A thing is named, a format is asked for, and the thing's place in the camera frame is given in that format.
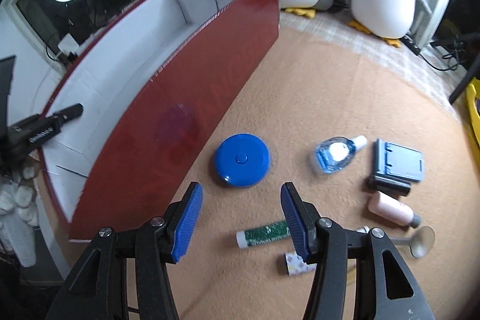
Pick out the black power strip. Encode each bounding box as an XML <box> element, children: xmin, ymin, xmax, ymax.
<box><xmin>400</xmin><ymin>35</ymin><xmax>421</xmax><ymax>56</ymax></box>

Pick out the pink cosmetic bottle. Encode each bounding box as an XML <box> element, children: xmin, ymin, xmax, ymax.
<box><xmin>368</xmin><ymin>192</ymin><xmax>422</xmax><ymax>228</ymax></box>

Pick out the yellow fruit bowl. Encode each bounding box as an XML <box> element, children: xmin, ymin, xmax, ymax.
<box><xmin>465</xmin><ymin>77</ymin><xmax>480</xmax><ymax>145</ymax></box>

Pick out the clear blue sanitizer bottle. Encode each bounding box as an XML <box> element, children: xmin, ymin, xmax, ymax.
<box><xmin>312</xmin><ymin>136</ymin><xmax>368</xmax><ymax>175</ymax></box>

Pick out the black lipstick tube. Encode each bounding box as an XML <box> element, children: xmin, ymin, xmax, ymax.
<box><xmin>367</xmin><ymin>174</ymin><xmax>412</xmax><ymax>196</ymax></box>

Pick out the red cardboard box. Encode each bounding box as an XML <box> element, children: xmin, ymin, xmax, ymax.
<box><xmin>40</xmin><ymin>0</ymin><xmax>280</xmax><ymax>241</ymax></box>

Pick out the blue phone stand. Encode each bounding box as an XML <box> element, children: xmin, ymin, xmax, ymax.
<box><xmin>373</xmin><ymin>138</ymin><xmax>425</xmax><ymax>182</ymax></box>

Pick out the grey spoon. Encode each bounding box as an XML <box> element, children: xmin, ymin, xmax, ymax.
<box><xmin>354</xmin><ymin>225</ymin><xmax>436</xmax><ymax>260</ymax></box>

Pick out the green white lip balm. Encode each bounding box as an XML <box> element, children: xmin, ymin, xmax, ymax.
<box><xmin>235</xmin><ymin>220</ymin><xmax>290</xmax><ymax>249</ymax></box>

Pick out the white power adapter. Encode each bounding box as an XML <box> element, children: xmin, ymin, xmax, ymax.
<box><xmin>57</xmin><ymin>33</ymin><xmax>80</xmax><ymax>56</ymax></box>

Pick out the patterned white lighter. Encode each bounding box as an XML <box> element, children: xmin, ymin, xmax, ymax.
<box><xmin>284</xmin><ymin>253</ymin><xmax>317</xmax><ymax>276</ymax></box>

